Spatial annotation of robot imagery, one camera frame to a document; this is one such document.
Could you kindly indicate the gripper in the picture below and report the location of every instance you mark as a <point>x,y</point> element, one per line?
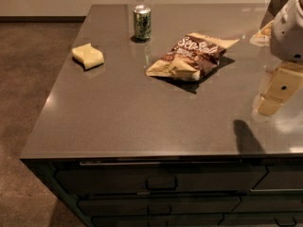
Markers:
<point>288,35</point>

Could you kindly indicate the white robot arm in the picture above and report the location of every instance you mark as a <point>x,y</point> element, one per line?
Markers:
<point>286,44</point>

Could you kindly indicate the brown sea salt chip bag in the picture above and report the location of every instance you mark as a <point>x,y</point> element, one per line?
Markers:
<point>191,59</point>

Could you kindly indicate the snack packet at table edge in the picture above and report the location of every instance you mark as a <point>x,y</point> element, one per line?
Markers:
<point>263,36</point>

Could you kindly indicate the dark cabinet with drawers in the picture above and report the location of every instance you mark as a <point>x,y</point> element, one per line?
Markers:
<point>176,194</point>

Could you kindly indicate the green drink can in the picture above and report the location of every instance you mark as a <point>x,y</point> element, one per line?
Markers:
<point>142,22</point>

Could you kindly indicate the yellow sponge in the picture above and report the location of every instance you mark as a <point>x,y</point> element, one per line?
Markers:
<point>88,56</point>

